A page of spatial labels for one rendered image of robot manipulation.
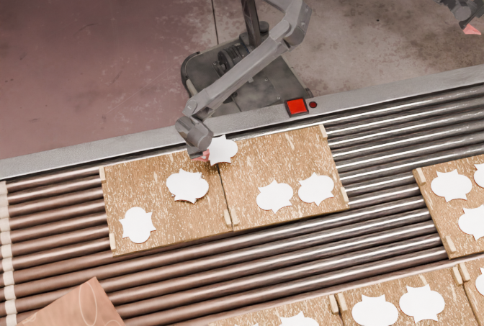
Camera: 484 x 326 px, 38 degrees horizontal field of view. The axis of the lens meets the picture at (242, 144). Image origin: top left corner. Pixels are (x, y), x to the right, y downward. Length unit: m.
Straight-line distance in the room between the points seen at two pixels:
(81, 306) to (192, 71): 1.73
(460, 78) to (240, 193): 1.01
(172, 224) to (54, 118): 1.61
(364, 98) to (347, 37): 1.43
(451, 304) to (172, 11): 2.55
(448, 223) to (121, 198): 1.13
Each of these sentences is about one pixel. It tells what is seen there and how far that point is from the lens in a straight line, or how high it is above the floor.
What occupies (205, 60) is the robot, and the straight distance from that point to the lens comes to 3.68.
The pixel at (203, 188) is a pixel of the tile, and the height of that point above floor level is 0.97.
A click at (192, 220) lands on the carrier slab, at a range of 2.42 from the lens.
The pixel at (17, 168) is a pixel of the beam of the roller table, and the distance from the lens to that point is 2.66.
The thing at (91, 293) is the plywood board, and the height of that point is 1.04.
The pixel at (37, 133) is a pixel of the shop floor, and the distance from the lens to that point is 3.85.
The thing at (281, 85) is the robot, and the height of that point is 0.24.
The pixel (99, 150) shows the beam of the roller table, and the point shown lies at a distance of 2.62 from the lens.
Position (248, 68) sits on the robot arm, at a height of 1.40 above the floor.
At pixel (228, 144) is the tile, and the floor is 1.05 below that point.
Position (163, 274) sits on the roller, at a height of 0.92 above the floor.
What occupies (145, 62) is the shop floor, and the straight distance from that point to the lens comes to 4.01.
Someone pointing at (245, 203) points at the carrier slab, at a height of 0.94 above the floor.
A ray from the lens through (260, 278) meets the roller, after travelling 2.35.
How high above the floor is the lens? 3.11
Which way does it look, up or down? 58 degrees down
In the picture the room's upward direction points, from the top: straight up
